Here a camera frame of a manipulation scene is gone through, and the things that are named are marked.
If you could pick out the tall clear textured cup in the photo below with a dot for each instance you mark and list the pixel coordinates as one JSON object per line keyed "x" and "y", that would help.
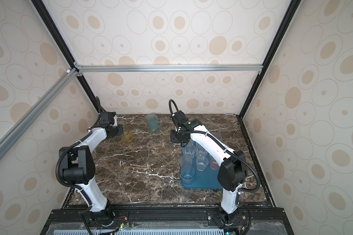
{"x": 200, "y": 151}

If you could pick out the left black frame post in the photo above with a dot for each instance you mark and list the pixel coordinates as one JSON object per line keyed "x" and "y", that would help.
{"x": 46, "y": 18}

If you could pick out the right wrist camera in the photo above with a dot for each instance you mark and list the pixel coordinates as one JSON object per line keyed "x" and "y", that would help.
{"x": 179, "y": 119}

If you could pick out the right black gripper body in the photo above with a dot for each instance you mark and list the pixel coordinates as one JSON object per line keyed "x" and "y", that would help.
{"x": 176, "y": 137}

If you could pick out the clear textured cup front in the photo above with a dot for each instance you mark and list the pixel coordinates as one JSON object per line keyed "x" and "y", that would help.
{"x": 202, "y": 163}

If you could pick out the teal plastic tray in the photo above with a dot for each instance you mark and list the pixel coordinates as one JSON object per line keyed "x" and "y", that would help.
{"x": 206, "y": 179}

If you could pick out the frosted grey cup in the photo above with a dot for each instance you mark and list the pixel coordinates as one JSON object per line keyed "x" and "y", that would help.
{"x": 182, "y": 161}

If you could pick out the black frame post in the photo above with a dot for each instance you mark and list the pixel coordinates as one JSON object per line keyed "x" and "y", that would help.
{"x": 284, "y": 25}
{"x": 46, "y": 18}

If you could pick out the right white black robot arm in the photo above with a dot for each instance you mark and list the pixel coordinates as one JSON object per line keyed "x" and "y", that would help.
{"x": 233, "y": 165}

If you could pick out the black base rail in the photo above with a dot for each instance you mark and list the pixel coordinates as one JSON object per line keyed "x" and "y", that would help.
{"x": 142, "y": 220}

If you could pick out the yellow plastic cup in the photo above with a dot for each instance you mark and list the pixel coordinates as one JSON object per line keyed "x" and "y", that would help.
{"x": 127, "y": 135}

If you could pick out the right black frame post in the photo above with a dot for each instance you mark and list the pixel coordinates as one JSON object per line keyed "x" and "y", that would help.
{"x": 284, "y": 25}

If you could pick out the blue frosted cup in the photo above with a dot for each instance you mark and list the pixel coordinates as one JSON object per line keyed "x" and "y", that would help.
{"x": 187, "y": 173}

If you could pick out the left diagonal aluminium bar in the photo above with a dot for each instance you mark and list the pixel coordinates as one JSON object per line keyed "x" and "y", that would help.
{"x": 13, "y": 135}

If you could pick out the horizontal aluminium frame bar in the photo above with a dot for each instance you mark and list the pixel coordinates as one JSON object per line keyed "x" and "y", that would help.
{"x": 170, "y": 68}

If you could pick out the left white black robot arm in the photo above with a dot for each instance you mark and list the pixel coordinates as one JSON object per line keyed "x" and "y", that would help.
{"x": 76, "y": 168}

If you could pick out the clear faceted cup front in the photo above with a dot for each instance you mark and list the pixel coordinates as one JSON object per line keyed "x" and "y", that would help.
{"x": 191, "y": 143}

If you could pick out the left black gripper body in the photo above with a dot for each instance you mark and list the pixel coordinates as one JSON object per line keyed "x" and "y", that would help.
{"x": 117, "y": 130}

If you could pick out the clear faceted cup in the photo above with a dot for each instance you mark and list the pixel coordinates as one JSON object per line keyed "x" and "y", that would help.
{"x": 217, "y": 136}
{"x": 191, "y": 143}

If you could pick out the pink plastic cup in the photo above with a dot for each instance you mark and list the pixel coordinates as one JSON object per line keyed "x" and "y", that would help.
{"x": 213, "y": 164}

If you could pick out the green frosted cup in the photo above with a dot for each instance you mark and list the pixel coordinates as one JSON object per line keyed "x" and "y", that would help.
{"x": 152, "y": 120}

